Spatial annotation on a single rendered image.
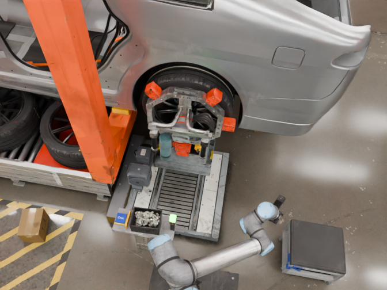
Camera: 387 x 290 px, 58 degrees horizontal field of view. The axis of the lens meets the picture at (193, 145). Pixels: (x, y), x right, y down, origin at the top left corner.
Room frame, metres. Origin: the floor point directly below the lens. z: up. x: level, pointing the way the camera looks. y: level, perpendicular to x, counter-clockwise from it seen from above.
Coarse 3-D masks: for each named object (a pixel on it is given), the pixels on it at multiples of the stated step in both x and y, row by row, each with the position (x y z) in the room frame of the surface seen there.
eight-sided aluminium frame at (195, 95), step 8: (168, 88) 1.58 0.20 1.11; (176, 88) 1.58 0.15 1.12; (168, 96) 1.53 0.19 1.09; (176, 96) 1.53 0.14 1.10; (184, 96) 1.53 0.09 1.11; (192, 96) 1.53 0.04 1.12; (200, 96) 1.53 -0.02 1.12; (152, 104) 1.55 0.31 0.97; (208, 104) 1.51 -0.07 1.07; (216, 104) 1.56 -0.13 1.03; (152, 112) 1.55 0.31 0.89; (216, 112) 1.51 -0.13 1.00; (224, 112) 1.55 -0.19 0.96; (152, 120) 1.55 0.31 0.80; (216, 128) 1.51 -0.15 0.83; (192, 136) 1.56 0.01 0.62; (216, 136) 1.50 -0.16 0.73
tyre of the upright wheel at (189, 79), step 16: (160, 64) 1.82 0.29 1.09; (176, 64) 1.76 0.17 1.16; (192, 64) 1.75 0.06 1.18; (160, 80) 1.64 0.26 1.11; (176, 80) 1.62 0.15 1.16; (192, 80) 1.62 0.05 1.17; (208, 80) 1.66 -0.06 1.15; (224, 80) 1.73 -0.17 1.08; (144, 96) 1.64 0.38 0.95; (224, 96) 1.60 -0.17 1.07
